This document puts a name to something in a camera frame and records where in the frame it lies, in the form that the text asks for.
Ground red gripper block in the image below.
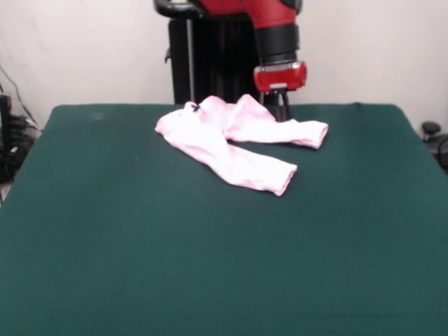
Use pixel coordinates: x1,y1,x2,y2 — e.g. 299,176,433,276
253,60,308,123

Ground pink child's pants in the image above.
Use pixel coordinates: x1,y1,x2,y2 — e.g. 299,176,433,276
154,93,330,197

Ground black office chair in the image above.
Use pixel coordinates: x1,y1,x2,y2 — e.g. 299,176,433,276
421,120,448,176

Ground dark green table cloth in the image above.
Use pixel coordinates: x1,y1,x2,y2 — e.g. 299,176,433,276
0,102,448,336

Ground black electronics box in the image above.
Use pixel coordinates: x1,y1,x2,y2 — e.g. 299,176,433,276
0,93,13,157

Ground black bag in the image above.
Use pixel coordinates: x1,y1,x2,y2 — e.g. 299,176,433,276
0,143,28,183

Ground black robot pedestal with handle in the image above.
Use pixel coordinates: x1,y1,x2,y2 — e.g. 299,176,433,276
153,0,281,105

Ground grey wall cable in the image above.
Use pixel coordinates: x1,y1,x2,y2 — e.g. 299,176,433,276
0,64,39,123

